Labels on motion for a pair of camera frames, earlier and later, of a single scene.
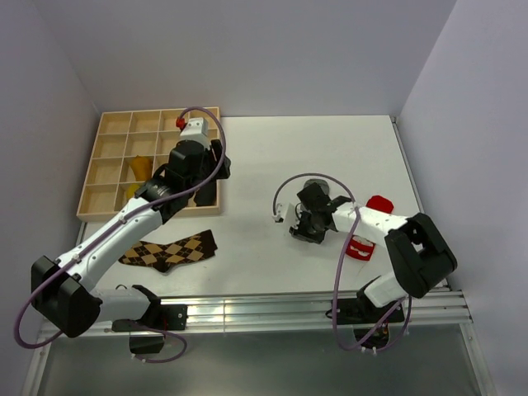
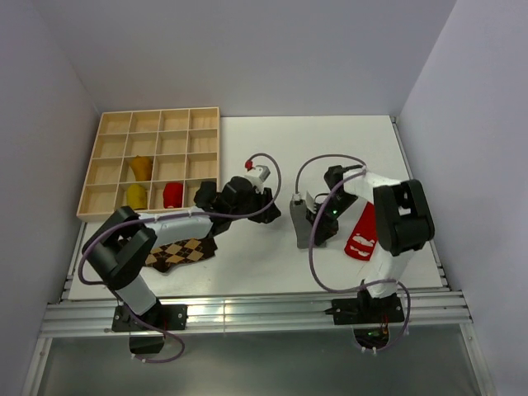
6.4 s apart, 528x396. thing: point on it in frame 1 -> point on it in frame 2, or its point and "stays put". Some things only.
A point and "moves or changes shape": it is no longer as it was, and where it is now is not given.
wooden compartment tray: (128, 148) stays put
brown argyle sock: (164, 256) stays put
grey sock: (322, 184) moves or changes shape
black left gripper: (217, 150) -> (268, 215)
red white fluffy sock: (362, 248) stays put
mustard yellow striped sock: (142, 167) stays put
